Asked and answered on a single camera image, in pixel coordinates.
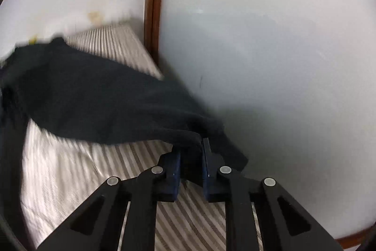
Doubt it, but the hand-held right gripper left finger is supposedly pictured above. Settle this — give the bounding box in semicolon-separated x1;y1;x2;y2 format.
37;149;181;251

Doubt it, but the black garment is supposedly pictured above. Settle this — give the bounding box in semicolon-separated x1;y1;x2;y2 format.
0;37;250;251

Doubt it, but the striped quilted mattress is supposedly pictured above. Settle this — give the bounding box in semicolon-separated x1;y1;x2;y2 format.
18;24;262;251

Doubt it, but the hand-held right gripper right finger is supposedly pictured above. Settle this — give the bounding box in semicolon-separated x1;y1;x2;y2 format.
201;138;344;251

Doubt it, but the brown wooden frame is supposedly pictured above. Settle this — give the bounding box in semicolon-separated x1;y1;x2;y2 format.
143;0;371;246

